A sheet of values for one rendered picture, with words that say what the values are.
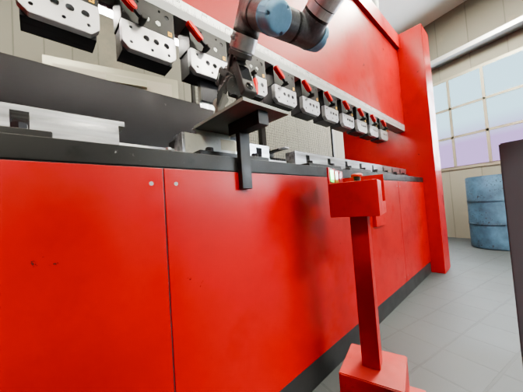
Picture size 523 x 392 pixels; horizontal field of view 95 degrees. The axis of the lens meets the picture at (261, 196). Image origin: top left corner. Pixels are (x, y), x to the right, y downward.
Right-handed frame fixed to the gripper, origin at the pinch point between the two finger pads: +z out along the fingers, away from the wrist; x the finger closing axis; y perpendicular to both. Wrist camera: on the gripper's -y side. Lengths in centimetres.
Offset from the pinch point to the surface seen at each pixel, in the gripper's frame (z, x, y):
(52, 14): -13.9, 43.3, 11.4
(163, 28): -18.3, 17.8, 20.0
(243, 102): -9.9, 4.7, -14.9
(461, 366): 57, -84, -89
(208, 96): -3.0, 2.3, 14.1
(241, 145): 3.4, -0.6, -11.9
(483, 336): 57, -117, -89
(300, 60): -24, -51, 37
